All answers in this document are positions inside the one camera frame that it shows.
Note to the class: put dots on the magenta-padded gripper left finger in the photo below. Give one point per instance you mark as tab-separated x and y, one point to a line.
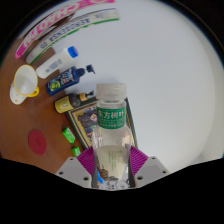
75	170

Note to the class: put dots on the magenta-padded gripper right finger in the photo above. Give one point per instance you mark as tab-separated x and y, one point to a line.
146	168

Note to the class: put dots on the clear green-labelled drink bottle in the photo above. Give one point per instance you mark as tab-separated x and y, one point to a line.
111	133

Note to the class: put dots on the flat round red coaster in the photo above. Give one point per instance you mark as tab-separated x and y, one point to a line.
37	142

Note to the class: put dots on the framed group photo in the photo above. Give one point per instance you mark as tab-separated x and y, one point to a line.
83	123

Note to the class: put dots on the dark pump bottle yellow label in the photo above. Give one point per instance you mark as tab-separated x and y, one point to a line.
66	104

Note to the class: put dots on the dark blue pump bottle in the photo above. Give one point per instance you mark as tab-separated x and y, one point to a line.
65	80

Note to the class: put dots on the cream mug with yellow rim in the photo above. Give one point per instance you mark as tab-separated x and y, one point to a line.
24	81

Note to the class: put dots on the white bottle with blue cap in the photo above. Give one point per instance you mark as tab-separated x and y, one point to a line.
55	64

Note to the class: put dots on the tall white blue-green tube box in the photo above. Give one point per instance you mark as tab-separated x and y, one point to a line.
66	33

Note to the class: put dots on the tall pink tube box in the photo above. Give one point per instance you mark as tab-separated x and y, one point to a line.
50	25

